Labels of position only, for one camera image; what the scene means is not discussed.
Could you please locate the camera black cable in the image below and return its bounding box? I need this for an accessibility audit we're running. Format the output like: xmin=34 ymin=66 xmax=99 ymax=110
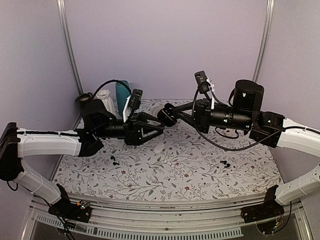
xmin=92 ymin=79 xmax=132 ymax=101
xmin=193 ymin=84 xmax=296 ymax=152

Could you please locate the white oval charging case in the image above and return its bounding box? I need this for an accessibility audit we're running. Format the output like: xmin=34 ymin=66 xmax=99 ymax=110
xmin=153 ymin=142 xmax=165 ymax=154

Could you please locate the right aluminium corner post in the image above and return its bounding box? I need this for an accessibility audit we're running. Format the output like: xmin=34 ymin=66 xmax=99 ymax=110
xmin=251 ymin=0 xmax=276 ymax=83

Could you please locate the left camera black cable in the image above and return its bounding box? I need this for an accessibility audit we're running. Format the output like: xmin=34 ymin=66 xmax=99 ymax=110
xmin=92 ymin=79 xmax=132 ymax=101

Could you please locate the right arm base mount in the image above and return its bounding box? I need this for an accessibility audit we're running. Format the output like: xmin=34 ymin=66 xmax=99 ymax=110
xmin=240 ymin=185 xmax=285 ymax=223

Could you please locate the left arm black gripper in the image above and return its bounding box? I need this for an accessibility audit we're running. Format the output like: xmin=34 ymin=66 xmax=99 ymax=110
xmin=95 ymin=112 xmax=167 ymax=146

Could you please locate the black earbud charging case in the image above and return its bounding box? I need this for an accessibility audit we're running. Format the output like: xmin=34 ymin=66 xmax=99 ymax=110
xmin=157 ymin=103 xmax=178 ymax=128

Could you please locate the teal cylindrical vase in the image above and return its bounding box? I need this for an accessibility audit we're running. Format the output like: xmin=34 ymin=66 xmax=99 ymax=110
xmin=115 ymin=80 xmax=130 ymax=114

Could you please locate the white ribbed vase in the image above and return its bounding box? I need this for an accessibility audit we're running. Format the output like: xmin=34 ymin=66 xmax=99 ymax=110
xmin=96 ymin=89 xmax=117 ymax=116

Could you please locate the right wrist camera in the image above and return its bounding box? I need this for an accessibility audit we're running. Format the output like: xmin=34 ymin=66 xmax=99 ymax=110
xmin=194 ymin=70 xmax=214 ymax=94

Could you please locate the small white earbud case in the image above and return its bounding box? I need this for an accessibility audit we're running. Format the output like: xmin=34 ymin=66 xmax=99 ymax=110
xmin=223 ymin=130 xmax=237 ymax=138

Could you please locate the aluminium corner post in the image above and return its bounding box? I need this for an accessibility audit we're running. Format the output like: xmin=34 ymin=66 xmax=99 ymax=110
xmin=56 ymin=0 xmax=85 ymax=95
xmin=251 ymin=0 xmax=276 ymax=83

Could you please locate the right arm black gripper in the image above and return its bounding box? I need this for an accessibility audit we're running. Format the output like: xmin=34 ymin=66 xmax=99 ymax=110
xmin=172 ymin=97 xmax=253 ymax=134

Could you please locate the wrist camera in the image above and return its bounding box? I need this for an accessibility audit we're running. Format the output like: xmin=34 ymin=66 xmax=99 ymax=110
xmin=122 ymin=89 xmax=143 ymax=123
xmin=194 ymin=70 xmax=214 ymax=94

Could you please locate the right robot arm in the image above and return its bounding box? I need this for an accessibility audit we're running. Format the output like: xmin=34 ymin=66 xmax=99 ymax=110
xmin=155 ymin=79 xmax=320 ymax=157

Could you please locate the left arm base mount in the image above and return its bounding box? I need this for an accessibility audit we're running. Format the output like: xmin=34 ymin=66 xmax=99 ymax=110
xmin=48 ymin=184 xmax=92 ymax=223

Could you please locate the aluminium front rail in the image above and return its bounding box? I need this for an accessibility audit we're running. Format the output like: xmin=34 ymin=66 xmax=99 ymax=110
xmin=21 ymin=192 xmax=313 ymax=240

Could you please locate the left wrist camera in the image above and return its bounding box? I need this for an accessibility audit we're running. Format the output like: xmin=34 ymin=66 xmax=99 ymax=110
xmin=122 ymin=89 xmax=143 ymax=123

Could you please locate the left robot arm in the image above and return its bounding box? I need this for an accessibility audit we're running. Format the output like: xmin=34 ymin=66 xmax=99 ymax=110
xmin=0 ymin=99 xmax=164 ymax=217

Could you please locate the black cylindrical vase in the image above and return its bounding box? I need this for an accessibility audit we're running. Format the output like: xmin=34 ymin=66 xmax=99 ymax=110
xmin=75 ymin=92 xmax=93 ymax=110

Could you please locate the grey spiral ceramic plate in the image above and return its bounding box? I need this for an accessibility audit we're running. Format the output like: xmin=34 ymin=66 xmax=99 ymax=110
xmin=150 ymin=104 xmax=165 ymax=118

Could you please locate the right camera black cable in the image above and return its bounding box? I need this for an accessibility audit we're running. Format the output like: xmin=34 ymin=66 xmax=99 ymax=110
xmin=193 ymin=84 xmax=296 ymax=152

